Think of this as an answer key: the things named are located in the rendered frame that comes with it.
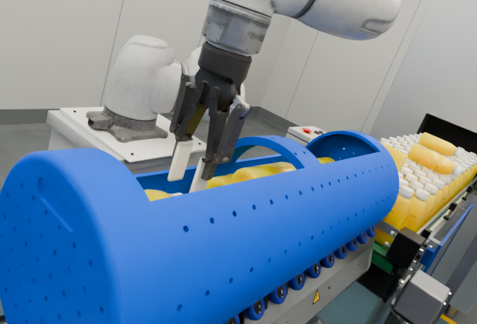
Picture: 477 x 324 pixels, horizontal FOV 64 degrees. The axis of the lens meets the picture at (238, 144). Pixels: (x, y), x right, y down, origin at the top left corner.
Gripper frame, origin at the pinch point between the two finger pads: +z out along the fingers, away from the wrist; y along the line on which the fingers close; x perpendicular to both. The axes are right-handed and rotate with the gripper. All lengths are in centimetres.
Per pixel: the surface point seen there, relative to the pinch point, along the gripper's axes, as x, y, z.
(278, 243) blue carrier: 2.2, 17.9, 2.4
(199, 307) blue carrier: -13.7, 18.9, 5.5
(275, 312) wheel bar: 18.0, 16.5, 25.0
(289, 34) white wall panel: 468, -292, -17
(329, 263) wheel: 39.1, 16.3, 21.3
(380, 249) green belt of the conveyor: 77, 19, 28
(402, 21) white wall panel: 479, -144, -79
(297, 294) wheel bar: 26.6, 16.2, 24.7
